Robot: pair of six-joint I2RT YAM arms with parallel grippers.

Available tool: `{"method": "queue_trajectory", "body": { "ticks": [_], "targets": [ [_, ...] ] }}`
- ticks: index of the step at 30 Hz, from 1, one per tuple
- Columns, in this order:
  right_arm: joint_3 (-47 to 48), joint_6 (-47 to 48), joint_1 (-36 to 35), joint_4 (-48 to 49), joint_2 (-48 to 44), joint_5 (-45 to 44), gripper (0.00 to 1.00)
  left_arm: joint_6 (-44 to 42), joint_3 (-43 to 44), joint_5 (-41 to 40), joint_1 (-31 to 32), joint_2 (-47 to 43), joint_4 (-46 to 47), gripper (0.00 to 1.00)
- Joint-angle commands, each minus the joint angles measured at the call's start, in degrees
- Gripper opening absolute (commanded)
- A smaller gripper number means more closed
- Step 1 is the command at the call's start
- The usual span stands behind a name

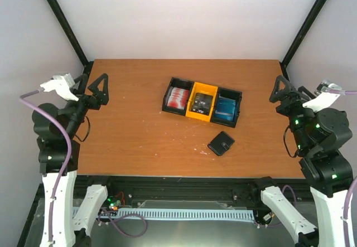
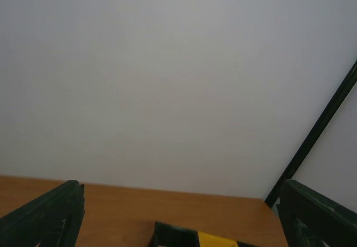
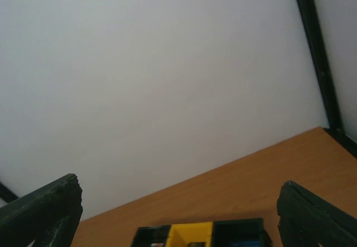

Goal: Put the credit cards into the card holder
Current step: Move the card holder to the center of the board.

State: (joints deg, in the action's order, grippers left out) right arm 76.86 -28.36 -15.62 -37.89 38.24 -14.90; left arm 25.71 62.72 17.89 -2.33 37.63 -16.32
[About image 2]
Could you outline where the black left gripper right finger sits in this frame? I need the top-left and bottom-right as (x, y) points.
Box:
(277, 180), (356, 246)

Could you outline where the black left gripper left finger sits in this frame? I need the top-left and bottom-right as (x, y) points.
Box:
(1, 180), (85, 246)

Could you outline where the black bin with red cards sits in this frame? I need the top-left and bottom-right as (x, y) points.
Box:
(147, 221), (200, 247)

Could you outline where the black frame post right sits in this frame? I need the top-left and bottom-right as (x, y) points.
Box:
(264, 64), (356, 208)

